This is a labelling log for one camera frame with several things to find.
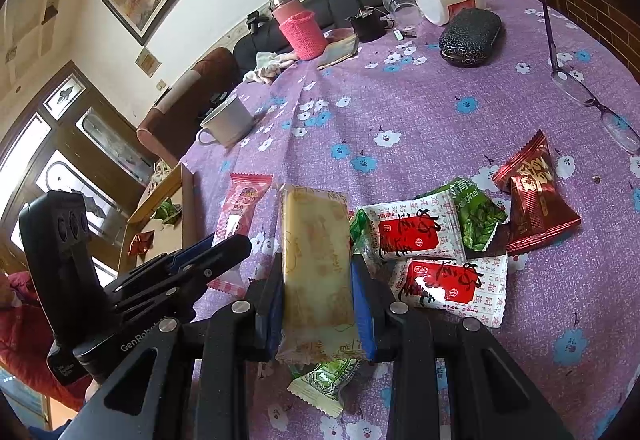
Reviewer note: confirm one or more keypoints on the pink knit-sleeved thermos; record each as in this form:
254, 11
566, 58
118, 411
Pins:
300, 29

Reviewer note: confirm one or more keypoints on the cardboard box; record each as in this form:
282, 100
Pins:
190, 210

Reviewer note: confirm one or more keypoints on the brown armchair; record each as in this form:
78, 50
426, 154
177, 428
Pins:
175, 114

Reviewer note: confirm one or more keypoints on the black clamp device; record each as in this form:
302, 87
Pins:
257, 22

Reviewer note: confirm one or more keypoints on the small black pouch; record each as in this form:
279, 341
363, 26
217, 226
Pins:
367, 27

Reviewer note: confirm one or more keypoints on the purple eyeglasses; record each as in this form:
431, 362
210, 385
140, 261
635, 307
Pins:
575, 89

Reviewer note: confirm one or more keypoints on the long pink snack packet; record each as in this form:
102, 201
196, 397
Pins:
237, 210

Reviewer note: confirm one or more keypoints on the black glasses case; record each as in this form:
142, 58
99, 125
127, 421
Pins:
470, 37

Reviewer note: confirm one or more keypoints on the green pea snack packet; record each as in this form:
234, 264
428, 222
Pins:
475, 215

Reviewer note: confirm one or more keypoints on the green white striped packet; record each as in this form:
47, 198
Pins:
320, 382

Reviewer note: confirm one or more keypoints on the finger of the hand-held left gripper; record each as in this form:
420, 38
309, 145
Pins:
192, 250
220, 255

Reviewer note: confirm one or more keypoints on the brown wooden cabinet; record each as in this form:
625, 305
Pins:
590, 9

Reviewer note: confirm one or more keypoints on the white mug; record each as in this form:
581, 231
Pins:
230, 119

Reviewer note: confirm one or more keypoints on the yellow biscuit packet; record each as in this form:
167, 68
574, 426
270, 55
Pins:
315, 260

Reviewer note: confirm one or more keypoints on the small green snack packet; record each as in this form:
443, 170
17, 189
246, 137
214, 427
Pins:
360, 235

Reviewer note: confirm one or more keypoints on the white cloth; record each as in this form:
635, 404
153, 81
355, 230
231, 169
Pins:
265, 67

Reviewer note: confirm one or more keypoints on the crumpled green packet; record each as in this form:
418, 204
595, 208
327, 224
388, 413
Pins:
167, 212

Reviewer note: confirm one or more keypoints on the purple floral tablecloth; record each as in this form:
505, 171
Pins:
425, 109

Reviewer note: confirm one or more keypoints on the crumpled dark red packet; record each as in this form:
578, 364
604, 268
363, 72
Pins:
141, 242

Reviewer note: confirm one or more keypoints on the wooden glass-panel door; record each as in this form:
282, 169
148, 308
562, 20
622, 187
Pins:
65, 139

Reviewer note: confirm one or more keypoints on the dark red foil packet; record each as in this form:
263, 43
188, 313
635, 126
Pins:
530, 159
535, 220

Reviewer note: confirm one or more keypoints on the black leather sofa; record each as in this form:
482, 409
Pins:
330, 4

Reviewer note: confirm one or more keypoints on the white red snack packet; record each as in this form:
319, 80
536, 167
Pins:
410, 232
450, 285

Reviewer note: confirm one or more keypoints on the clear plastic cup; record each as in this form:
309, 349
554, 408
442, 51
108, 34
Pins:
400, 4

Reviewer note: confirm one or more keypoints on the small wall plaque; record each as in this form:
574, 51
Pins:
148, 62

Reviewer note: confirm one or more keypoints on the folded cloth pouch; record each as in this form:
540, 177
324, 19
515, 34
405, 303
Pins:
340, 50

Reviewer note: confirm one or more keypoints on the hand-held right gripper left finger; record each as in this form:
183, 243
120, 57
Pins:
274, 320

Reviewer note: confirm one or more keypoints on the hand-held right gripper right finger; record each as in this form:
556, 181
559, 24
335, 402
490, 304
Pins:
362, 315

